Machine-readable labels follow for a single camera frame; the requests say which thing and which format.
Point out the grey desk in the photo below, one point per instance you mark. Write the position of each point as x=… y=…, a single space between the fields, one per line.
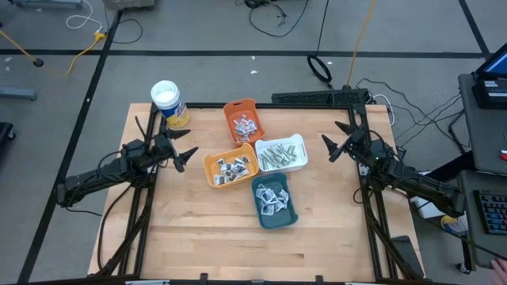
x=487 y=134

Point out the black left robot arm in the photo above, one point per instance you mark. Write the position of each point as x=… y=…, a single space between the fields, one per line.
x=99 y=176

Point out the black metal beam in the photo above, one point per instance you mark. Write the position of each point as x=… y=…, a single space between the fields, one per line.
x=451 y=168

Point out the teal plastic bin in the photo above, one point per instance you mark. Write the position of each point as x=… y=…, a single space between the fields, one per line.
x=277 y=221

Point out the white plastic bin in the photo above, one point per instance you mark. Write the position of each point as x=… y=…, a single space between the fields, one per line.
x=261 y=144

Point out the yellow plastic bin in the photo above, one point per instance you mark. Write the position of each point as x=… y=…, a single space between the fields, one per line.
x=210 y=158

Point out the computer monitor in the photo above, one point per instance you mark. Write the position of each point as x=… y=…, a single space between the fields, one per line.
x=497 y=65

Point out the white box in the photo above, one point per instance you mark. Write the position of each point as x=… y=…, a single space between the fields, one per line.
x=428 y=211

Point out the lying wipes canister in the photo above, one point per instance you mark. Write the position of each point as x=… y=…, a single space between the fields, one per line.
x=455 y=226

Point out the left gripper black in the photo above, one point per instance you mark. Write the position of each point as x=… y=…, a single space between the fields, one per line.
x=164 y=148

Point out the small red object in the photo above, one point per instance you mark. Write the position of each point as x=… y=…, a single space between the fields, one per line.
x=504 y=155

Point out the black flat pad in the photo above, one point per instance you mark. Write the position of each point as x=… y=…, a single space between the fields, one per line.
x=406 y=253

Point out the green-striped bandage wrapper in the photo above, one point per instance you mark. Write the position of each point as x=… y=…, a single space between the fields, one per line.
x=278 y=164
x=263 y=161
x=289 y=160
x=303 y=149
x=291 y=150
x=286 y=156
x=269 y=156
x=275 y=159
x=280 y=152
x=266 y=166

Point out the black computer keyboard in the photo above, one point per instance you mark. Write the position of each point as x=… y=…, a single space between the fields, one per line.
x=493 y=211

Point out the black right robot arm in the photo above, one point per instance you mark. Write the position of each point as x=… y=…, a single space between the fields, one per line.
x=416 y=184

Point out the orange plastic bin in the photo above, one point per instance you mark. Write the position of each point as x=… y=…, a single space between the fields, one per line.
x=233 y=107

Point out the grey side table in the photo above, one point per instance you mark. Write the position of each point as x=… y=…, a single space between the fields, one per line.
x=485 y=249

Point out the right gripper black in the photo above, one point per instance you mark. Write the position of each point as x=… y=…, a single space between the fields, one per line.
x=356 y=143

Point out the grey metal base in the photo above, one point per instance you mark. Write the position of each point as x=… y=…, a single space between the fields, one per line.
x=128 y=4
x=43 y=3

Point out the black wheeled object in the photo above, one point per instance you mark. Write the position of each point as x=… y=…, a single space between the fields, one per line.
x=4 y=134

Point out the silver mounting bracket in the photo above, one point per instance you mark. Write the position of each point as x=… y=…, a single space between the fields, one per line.
x=363 y=169

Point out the grey metal foot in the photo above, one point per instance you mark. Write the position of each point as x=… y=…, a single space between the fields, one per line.
x=17 y=94

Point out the black round floor puck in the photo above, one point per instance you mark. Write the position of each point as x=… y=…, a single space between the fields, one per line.
x=38 y=62

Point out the Lysol wipes canister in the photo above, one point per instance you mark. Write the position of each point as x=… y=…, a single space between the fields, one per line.
x=174 y=111

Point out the black device box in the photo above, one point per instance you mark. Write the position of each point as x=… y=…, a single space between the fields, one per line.
x=489 y=95

